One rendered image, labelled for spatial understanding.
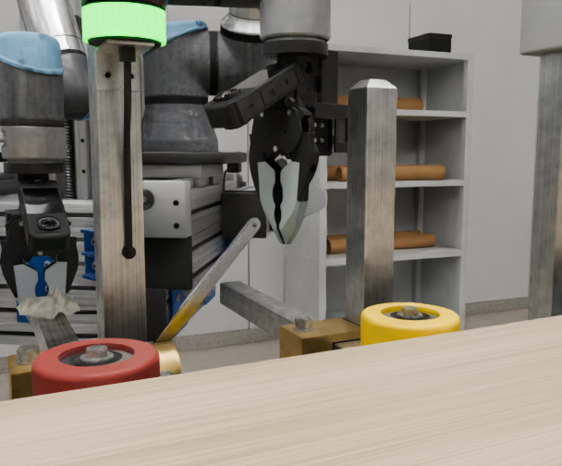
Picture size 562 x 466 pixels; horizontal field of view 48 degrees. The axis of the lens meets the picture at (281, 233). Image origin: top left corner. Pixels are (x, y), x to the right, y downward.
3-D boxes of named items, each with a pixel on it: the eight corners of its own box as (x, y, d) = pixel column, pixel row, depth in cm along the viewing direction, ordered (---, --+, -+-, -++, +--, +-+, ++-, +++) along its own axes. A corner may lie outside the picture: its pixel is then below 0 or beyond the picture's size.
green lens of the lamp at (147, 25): (77, 45, 48) (76, 16, 48) (154, 51, 51) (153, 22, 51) (90, 31, 43) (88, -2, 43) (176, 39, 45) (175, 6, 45)
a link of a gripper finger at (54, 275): (64, 319, 86) (61, 251, 85) (69, 330, 81) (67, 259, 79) (39, 322, 85) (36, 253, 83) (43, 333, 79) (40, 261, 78)
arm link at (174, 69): (145, 100, 122) (143, 28, 120) (215, 101, 124) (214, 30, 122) (140, 94, 110) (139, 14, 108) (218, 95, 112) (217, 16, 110)
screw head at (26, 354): (13, 359, 51) (13, 344, 51) (41, 355, 52) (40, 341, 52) (15, 366, 50) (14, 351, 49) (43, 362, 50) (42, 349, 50)
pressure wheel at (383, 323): (351, 456, 51) (353, 315, 49) (366, 416, 58) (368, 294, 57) (455, 470, 48) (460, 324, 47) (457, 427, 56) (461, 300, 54)
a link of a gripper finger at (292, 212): (335, 242, 70) (335, 158, 69) (299, 248, 66) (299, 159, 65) (313, 239, 72) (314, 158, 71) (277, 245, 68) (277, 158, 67)
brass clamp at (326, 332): (275, 372, 64) (275, 323, 64) (386, 353, 70) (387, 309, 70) (304, 392, 59) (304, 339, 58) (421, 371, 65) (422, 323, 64)
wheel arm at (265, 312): (218, 309, 89) (218, 279, 89) (240, 307, 91) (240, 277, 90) (405, 430, 50) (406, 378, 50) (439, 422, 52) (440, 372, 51)
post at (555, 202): (516, 423, 79) (533, 55, 74) (544, 417, 81) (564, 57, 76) (544, 438, 75) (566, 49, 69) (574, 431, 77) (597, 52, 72)
